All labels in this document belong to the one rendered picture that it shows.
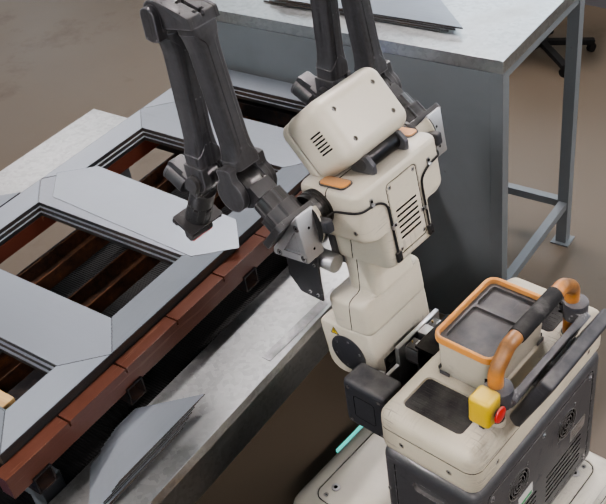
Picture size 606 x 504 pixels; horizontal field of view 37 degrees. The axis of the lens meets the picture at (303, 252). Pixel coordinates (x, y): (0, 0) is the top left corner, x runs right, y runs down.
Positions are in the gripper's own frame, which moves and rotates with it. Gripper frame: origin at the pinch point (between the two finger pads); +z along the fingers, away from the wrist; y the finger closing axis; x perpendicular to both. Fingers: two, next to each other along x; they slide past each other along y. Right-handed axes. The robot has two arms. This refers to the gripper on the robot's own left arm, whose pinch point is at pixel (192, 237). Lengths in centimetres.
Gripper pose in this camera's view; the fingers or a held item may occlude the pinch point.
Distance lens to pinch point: 218.1
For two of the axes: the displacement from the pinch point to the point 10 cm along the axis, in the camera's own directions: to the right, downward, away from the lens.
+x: 7.2, 6.5, -2.4
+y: -6.6, 5.3, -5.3
